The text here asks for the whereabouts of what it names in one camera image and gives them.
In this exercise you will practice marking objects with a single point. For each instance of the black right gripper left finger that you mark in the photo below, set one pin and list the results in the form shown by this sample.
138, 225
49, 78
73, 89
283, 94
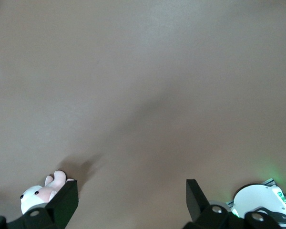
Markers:
62, 205

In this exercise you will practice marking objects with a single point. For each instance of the pink and white dog plush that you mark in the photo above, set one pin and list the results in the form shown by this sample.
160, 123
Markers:
33, 195

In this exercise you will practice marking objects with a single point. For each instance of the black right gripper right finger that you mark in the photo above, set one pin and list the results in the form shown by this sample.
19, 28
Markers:
196, 202

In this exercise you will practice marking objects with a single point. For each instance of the brown table mat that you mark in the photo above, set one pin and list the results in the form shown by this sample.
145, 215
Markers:
143, 83

